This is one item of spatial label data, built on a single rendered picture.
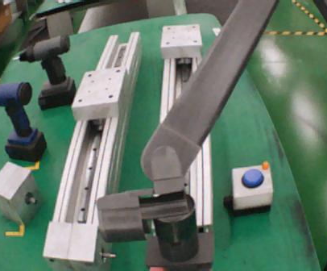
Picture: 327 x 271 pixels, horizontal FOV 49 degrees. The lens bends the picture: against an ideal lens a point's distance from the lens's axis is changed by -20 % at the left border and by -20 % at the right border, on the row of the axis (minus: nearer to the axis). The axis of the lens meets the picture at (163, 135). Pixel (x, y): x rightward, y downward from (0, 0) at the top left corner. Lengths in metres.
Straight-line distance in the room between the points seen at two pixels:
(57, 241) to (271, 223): 0.41
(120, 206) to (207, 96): 0.17
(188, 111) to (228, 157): 0.41
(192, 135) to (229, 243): 0.30
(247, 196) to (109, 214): 0.31
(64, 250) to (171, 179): 0.26
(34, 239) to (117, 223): 0.36
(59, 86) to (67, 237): 0.59
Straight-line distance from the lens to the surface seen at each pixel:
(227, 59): 0.56
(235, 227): 0.79
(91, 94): 0.98
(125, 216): 0.54
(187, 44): 1.13
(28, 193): 0.88
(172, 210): 0.53
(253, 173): 0.79
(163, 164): 0.51
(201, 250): 0.62
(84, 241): 0.69
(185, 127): 0.53
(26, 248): 0.85
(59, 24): 2.49
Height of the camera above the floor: 1.39
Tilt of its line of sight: 37 degrees down
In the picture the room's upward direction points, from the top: 9 degrees counter-clockwise
